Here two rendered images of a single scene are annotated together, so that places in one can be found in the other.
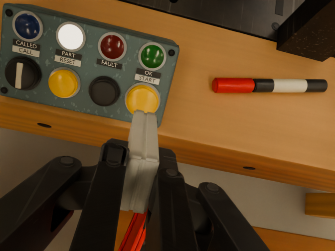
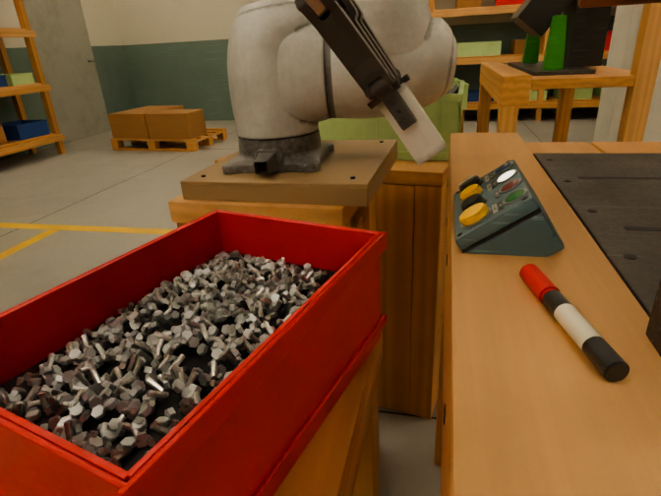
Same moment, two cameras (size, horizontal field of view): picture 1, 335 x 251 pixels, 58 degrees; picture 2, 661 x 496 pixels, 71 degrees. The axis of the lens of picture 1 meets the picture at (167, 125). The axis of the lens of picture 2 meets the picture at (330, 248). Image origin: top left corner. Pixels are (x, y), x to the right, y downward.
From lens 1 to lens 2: 0.47 m
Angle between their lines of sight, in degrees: 78
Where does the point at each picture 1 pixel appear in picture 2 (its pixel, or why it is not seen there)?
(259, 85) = (551, 292)
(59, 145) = not seen: outside the picture
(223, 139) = (461, 286)
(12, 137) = not seen: outside the picture
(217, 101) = (510, 283)
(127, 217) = not seen: hidden behind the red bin
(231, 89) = (528, 276)
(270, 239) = (326, 470)
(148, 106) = (468, 213)
